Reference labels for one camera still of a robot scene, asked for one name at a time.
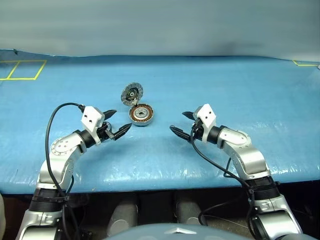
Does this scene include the grey-blue robot torso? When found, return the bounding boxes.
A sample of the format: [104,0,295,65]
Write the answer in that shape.
[103,223,218,240]

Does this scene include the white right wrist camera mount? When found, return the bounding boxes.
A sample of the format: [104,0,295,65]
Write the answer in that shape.
[193,103,217,144]

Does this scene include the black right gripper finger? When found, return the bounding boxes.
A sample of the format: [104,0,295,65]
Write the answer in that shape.
[169,125,194,144]
[181,111,198,122]

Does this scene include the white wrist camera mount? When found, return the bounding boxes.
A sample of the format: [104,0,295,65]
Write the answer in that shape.
[193,103,217,144]
[80,105,106,146]

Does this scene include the beige rounded object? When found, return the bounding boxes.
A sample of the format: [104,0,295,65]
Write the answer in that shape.
[0,193,6,235]

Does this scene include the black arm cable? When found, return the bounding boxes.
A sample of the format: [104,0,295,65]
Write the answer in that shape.
[189,123,261,240]
[44,102,86,240]

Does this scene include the grey motor rotor disc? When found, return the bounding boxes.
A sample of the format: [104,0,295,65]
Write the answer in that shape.
[120,81,145,106]

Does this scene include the silver motor stator copper windings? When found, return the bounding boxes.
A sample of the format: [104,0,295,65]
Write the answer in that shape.
[128,102,155,128]

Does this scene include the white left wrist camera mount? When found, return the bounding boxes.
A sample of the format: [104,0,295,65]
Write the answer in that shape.
[80,105,106,146]

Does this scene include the grey rounded shape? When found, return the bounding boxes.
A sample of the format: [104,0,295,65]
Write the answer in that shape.
[176,199,207,226]
[109,199,138,237]

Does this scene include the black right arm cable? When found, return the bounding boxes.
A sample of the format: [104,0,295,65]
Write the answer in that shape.
[189,123,261,240]

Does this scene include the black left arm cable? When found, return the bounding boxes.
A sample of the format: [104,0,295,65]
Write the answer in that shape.
[44,102,86,240]

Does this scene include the blue foam table cover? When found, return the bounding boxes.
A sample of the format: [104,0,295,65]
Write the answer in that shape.
[0,48,320,195]

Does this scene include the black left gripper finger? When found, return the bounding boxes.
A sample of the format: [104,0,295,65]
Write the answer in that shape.
[113,122,133,141]
[103,109,118,121]

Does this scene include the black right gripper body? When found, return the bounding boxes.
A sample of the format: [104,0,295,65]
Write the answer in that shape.
[190,116,205,142]

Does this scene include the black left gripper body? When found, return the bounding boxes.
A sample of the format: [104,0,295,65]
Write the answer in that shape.
[97,124,117,144]

